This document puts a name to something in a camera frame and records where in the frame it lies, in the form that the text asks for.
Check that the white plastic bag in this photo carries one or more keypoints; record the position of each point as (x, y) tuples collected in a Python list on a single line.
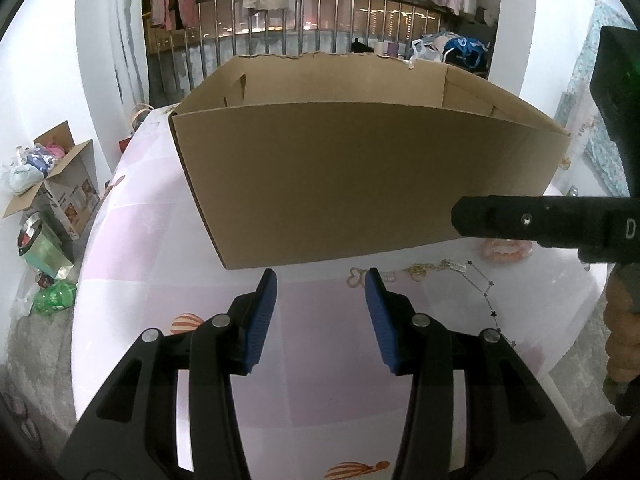
[(425, 50)]

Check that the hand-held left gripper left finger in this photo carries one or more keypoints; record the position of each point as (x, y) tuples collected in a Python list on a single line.
[(260, 325)]

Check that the pink balloon-print tablecloth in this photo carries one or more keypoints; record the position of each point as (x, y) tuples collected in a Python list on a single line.
[(310, 395)]

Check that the green packaging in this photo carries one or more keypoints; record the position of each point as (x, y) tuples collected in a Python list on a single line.
[(42, 255)]

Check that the brown cardboard box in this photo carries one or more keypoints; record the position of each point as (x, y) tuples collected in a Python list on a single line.
[(350, 175)]

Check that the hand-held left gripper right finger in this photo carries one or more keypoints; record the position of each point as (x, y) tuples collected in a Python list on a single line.
[(382, 325)]

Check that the white curtain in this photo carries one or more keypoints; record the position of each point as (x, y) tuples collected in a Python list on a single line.
[(127, 35)]

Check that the blue bag pile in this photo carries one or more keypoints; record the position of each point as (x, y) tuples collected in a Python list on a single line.
[(467, 52)]

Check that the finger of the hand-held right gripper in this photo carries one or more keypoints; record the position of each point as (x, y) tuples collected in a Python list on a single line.
[(500, 217)]

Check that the small silver hair clip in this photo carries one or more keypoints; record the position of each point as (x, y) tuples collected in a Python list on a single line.
[(387, 277)]

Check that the green plastic bag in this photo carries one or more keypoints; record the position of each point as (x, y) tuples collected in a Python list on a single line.
[(55, 297)]

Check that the floral sheet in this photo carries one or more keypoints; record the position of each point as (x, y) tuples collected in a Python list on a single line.
[(595, 110)]

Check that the person's right hand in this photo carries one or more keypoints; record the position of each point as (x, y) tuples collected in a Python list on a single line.
[(622, 325)]

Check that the metal balcony railing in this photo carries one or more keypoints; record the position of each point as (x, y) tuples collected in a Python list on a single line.
[(320, 20)]

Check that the small gold pendant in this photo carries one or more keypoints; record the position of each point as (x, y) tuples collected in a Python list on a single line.
[(356, 277)]

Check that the open printed cardboard box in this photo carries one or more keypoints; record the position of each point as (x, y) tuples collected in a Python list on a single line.
[(65, 195)]

